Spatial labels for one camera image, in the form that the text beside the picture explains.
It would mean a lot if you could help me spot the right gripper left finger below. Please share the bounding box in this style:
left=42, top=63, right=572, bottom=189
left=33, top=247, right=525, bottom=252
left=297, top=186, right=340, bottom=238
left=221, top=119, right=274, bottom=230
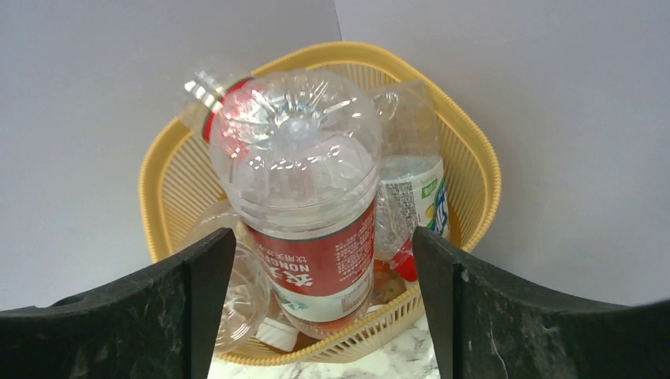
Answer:
left=1, top=228, right=236, bottom=378

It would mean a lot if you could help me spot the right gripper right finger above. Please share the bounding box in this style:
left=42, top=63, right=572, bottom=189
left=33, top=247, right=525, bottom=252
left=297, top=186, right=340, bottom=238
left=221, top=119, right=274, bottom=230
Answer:
left=413, top=227, right=669, bottom=378

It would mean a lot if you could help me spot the clear bottle blue white label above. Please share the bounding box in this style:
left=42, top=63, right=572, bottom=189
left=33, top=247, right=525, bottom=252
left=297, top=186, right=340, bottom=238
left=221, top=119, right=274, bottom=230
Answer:
left=373, top=81, right=450, bottom=261

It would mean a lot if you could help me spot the red white label bottle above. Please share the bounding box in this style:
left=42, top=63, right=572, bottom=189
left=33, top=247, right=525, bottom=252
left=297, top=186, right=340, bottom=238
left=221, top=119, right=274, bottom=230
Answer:
left=208, top=69, right=382, bottom=339

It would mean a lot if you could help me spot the red label clear bottle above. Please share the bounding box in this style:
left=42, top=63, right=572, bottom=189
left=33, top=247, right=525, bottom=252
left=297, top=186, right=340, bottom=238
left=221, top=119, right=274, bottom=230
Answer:
left=179, top=56, right=253, bottom=143

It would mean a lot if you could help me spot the clear bottle red cap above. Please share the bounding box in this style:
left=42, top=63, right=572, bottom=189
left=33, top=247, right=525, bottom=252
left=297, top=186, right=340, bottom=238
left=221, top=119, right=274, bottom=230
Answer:
left=194, top=200, right=270, bottom=354

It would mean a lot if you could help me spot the yellow mesh plastic bin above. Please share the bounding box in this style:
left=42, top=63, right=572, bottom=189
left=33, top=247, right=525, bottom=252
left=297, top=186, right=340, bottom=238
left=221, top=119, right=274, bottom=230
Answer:
left=139, top=41, right=502, bottom=366

